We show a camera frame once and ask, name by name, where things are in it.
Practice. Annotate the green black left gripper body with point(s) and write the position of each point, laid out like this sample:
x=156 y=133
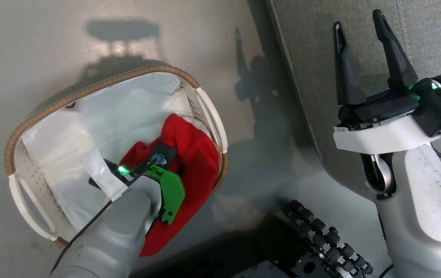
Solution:
x=172 y=193

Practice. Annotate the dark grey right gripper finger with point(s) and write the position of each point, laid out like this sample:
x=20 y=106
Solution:
x=348 y=77
x=396 y=58

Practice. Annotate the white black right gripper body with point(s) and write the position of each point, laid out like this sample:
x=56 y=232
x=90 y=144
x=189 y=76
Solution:
x=379 y=135

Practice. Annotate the red garment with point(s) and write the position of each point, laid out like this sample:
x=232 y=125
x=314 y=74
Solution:
x=197 y=162

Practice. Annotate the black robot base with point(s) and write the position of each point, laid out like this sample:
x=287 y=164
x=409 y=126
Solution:
x=224 y=251

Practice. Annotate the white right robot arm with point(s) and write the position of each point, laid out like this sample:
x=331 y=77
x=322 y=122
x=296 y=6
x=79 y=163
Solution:
x=429 y=216

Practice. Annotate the grey fabric sofa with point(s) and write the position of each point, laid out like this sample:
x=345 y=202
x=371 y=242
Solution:
x=313 y=58

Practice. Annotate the white cloth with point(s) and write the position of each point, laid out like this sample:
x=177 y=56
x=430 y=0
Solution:
x=108 y=116

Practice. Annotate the black roller robot wheel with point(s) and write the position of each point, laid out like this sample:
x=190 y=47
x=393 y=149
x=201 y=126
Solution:
x=317 y=227

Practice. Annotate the white laundry basket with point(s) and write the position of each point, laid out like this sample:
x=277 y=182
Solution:
x=31 y=173

